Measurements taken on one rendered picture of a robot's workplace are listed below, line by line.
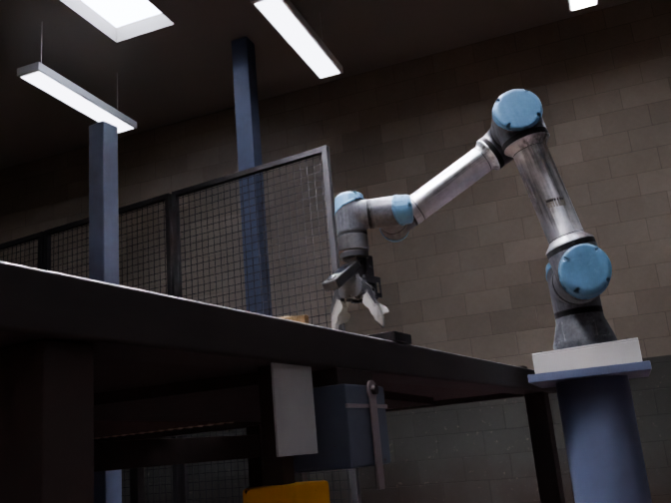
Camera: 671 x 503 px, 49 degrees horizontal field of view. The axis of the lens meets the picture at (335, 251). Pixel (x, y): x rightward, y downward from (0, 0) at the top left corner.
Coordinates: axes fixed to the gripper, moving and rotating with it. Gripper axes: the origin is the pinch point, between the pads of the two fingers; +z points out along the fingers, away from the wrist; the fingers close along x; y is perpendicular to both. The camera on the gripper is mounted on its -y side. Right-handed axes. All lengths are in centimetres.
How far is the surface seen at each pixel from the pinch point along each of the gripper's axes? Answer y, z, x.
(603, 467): 33, 36, -41
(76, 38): 177, -340, 412
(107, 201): 55, -98, 184
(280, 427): -68, 23, -39
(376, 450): -47, 27, -38
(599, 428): 34, 27, -42
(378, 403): -44, 20, -37
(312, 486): -65, 31, -41
